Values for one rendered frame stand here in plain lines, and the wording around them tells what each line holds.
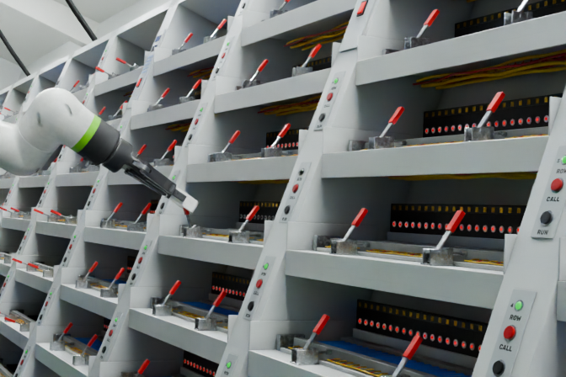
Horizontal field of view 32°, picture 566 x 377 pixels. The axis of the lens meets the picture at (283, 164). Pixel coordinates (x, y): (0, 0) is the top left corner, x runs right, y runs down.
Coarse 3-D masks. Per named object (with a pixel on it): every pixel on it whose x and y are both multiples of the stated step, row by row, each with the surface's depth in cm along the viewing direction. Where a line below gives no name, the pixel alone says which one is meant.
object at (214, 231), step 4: (204, 228) 229; (208, 228) 227; (212, 228) 225; (204, 232) 229; (208, 232) 227; (212, 232) 225; (216, 232) 222; (220, 232) 221; (224, 232) 219; (228, 232) 217; (252, 232) 206; (256, 232) 204; (260, 232) 202; (216, 236) 222; (220, 236) 221; (224, 236) 214; (252, 236) 206; (252, 240) 206; (256, 240) 204; (260, 240) 198
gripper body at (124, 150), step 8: (120, 144) 214; (128, 144) 215; (120, 152) 213; (128, 152) 214; (112, 160) 213; (120, 160) 213; (128, 160) 214; (136, 160) 214; (112, 168) 214; (120, 168) 214; (128, 168) 218; (136, 168) 214
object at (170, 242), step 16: (160, 224) 237; (176, 224) 239; (192, 224) 241; (208, 224) 242; (224, 224) 244; (240, 224) 240; (256, 224) 232; (272, 224) 183; (160, 240) 235; (176, 240) 225; (192, 240) 216; (208, 240) 211; (176, 256) 225; (192, 256) 215; (208, 256) 207; (224, 256) 199; (240, 256) 192; (256, 256) 185
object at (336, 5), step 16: (288, 0) 236; (320, 0) 210; (336, 0) 204; (352, 0) 198; (256, 16) 250; (272, 16) 235; (288, 16) 224; (304, 16) 217; (320, 16) 210; (336, 16) 221; (256, 32) 240; (272, 32) 231; (288, 32) 243; (304, 32) 242; (320, 32) 241; (336, 32) 232; (304, 48) 250
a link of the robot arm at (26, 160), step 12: (0, 120) 211; (0, 132) 208; (12, 132) 210; (0, 144) 208; (12, 144) 209; (24, 144) 209; (0, 156) 209; (12, 156) 210; (24, 156) 210; (36, 156) 211; (48, 156) 214; (12, 168) 212; (24, 168) 212; (36, 168) 214
